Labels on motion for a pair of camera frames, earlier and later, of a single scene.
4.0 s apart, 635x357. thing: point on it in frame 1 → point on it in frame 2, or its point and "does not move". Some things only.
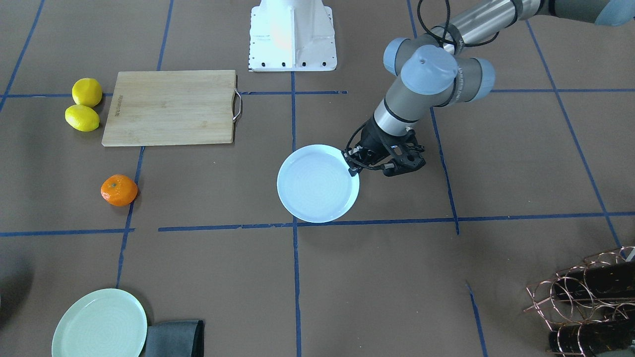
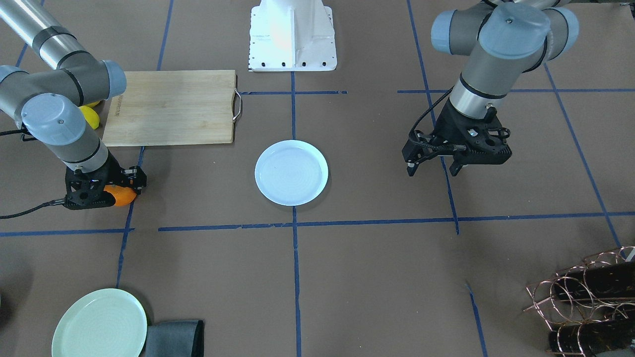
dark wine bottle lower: [585, 337] does not move
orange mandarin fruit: [118, 190] does not move
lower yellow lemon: [82, 117] does not move
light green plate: [101, 323] does not move
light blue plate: [315, 184] → [291, 172]
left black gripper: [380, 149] → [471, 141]
